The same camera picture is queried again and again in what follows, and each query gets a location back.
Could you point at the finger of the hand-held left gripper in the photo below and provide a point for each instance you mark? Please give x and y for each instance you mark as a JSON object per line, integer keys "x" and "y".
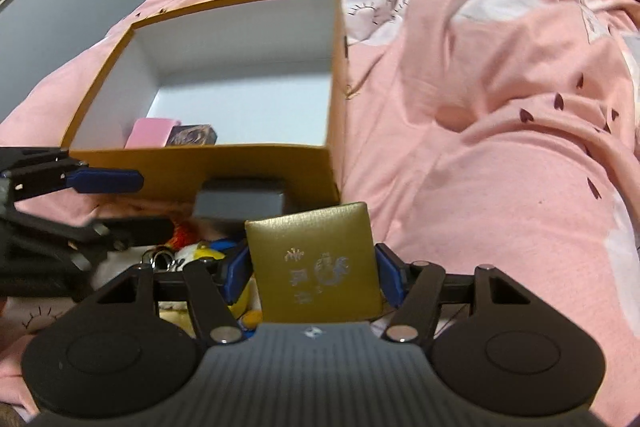
{"x": 135, "y": 229}
{"x": 107, "y": 181}

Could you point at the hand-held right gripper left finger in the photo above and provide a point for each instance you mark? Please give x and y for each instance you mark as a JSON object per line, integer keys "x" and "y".
{"x": 238, "y": 271}

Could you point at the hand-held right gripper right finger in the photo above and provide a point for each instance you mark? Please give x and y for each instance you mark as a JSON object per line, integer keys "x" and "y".
{"x": 387, "y": 272}

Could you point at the yellow white duck plush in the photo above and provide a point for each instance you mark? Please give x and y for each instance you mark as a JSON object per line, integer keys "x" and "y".
{"x": 207, "y": 252}

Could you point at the small pink box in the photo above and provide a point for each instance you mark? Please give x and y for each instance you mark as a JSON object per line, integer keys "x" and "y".
{"x": 152, "y": 133}

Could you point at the dark grey box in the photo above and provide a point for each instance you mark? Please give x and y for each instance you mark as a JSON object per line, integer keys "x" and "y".
{"x": 240, "y": 203}

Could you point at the gold square gift box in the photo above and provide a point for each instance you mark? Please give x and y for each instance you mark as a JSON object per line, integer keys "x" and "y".
{"x": 312, "y": 264}

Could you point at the dark patterned small box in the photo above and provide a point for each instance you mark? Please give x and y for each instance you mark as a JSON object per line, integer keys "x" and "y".
{"x": 192, "y": 136}

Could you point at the orange cardboard box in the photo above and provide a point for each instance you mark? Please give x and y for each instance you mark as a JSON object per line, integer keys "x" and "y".
{"x": 250, "y": 163}

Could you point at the pink printed blanket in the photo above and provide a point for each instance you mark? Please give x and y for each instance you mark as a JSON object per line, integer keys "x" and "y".
{"x": 475, "y": 157}

